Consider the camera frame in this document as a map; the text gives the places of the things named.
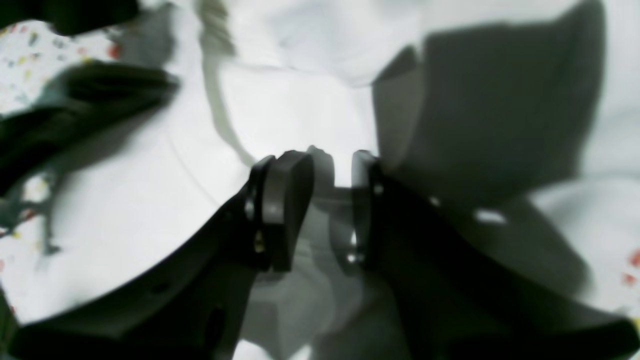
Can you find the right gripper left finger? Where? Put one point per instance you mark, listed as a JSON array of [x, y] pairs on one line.
[[189, 306]]

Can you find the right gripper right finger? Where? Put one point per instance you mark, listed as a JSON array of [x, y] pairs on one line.
[[456, 303]]

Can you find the terrazzo patterned tablecloth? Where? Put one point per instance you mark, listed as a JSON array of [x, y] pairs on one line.
[[31, 54]]

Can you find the white T-shirt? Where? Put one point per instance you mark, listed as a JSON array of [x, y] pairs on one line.
[[517, 120]]

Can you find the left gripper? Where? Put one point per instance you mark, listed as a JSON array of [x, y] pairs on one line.
[[84, 99]]

